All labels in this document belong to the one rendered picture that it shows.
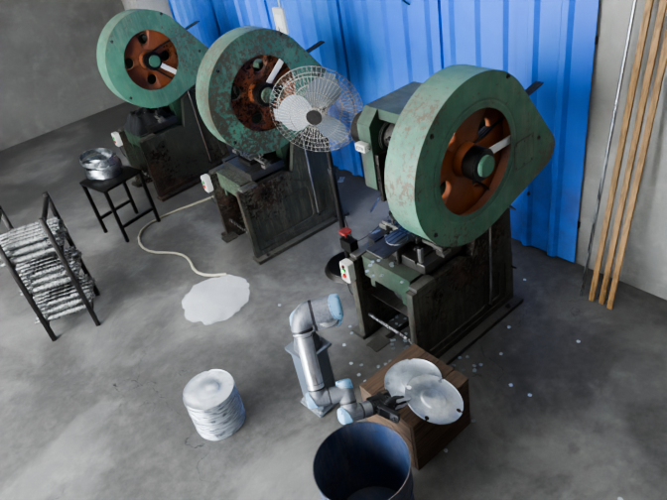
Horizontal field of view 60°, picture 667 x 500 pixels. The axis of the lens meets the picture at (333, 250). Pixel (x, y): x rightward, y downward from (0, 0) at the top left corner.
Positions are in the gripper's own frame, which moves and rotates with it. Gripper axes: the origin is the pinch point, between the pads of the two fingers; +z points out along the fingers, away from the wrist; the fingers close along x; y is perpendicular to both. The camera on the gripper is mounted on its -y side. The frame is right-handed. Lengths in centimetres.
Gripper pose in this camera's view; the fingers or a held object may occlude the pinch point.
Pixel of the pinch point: (409, 400)
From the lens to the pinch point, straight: 283.5
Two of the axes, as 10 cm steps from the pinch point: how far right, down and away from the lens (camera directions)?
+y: -4.2, -4.6, 7.9
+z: 9.1, -1.6, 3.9
